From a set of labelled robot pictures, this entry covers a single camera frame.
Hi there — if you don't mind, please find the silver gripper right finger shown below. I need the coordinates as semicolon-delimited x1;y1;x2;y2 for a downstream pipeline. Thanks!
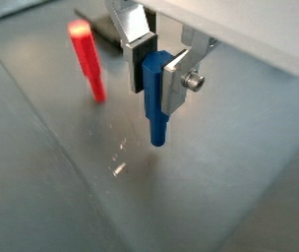
162;26;219;115

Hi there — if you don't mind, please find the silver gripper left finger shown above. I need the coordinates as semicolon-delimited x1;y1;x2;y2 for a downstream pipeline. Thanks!
105;0;158;94

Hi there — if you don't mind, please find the blue peg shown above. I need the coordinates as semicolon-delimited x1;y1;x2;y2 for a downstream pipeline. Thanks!
142;50;174;147

